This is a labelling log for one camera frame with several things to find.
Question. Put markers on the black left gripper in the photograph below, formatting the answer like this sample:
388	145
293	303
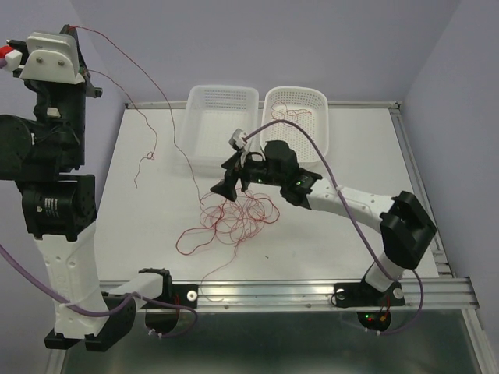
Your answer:
68	29

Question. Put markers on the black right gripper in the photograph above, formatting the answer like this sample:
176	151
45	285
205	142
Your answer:
227	188

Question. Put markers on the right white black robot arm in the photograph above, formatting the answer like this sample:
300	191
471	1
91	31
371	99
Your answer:
405	227

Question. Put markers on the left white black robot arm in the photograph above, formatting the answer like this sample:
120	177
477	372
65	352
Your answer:
59	210

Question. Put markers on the translucent white perforated basket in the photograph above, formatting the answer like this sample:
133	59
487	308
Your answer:
212	114

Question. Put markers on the white perforated plastic basket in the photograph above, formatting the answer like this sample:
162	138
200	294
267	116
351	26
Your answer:
303	121

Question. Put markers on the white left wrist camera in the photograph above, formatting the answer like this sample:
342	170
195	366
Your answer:
35	59

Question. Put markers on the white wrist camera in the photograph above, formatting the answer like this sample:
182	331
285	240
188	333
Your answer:
35	59
239	143

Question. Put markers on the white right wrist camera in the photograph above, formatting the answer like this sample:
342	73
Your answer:
239	143

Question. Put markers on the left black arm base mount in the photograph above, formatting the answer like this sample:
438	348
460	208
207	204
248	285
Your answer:
174	292

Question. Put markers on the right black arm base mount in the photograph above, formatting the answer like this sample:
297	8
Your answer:
361	295

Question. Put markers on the aluminium right side rail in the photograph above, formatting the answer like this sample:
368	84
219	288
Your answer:
437	247

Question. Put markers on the aluminium rail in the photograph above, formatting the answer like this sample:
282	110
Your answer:
437	247
327	295

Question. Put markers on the aluminium front rail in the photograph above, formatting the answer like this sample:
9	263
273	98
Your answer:
327	295

